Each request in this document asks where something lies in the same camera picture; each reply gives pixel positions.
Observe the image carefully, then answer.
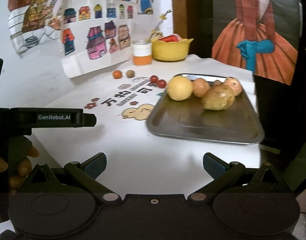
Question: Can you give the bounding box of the stainless steel tray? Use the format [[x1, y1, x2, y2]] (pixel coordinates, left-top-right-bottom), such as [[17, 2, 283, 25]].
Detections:
[[146, 73, 264, 144]]

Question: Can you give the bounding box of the brown green mango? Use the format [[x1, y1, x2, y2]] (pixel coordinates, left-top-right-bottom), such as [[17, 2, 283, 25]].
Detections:
[[201, 85, 235, 111]]

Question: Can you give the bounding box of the striped tan melon fruit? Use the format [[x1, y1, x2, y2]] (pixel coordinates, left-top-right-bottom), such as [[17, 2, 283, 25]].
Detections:
[[223, 77, 243, 96]]

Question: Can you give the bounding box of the orange peach fruit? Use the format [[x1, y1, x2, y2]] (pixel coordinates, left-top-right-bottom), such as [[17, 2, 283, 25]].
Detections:
[[192, 78, 210, 98]]

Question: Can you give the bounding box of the large yellow round fruit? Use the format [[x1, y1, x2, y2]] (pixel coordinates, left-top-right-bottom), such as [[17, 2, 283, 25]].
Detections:
[[167, 76, 193, 101]]

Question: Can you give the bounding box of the gloved left hand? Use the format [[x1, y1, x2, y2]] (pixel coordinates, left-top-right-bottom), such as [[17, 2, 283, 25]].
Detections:
[[0, 135, 40, 198]]

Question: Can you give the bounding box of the white cartoon print tablecloth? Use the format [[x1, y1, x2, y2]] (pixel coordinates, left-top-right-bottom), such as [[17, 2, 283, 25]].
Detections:
[[0, 55, 260, 196]]

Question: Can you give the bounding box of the cartoon children drawing poster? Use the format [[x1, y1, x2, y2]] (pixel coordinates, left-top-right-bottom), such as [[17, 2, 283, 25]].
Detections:
[[8, 0, 154, 54]]

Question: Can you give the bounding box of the small brown longan fruit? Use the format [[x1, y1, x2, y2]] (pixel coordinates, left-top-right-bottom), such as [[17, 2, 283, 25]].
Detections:
[[126, 70, 135, 78]]

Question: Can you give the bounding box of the red cherry tomato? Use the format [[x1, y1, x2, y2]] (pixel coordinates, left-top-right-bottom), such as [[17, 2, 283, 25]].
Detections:
[[157, 80, 167, 88], [150, 75, 158, 83]]

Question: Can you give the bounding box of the colourful houses drawing paper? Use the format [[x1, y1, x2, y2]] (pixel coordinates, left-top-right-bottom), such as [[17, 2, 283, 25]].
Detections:
[[61, 0, 137, 78]]

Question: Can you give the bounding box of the yellow plastic bowl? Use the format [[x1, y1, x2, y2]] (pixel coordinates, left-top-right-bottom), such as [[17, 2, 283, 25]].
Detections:
[[152, 38, 194, 62]]

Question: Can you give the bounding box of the orange and white cup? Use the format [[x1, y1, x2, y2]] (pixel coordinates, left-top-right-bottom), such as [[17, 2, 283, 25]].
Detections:
[[132, 40, 152, 67]]

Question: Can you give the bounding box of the red item in bowl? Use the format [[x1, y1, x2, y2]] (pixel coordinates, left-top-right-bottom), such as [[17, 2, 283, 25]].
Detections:
[[158, 34, 183, 42]]

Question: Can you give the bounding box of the girl in orange dress painting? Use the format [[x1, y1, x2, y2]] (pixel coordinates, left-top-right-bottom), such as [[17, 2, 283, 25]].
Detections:
[[212, 0, 298, 85]]

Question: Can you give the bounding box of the yellow flower twig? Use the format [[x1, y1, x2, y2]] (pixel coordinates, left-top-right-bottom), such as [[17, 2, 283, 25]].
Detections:
[[145, 9, 173, 42]]

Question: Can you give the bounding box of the small orange tangerine by wall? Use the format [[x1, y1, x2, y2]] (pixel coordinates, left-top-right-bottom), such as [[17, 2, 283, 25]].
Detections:
[[112, 70, 123, 79]]

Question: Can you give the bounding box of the brown wooden door frame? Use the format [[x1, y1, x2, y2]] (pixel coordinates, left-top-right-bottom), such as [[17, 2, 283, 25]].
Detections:
[[172, 0, 188, 37]]

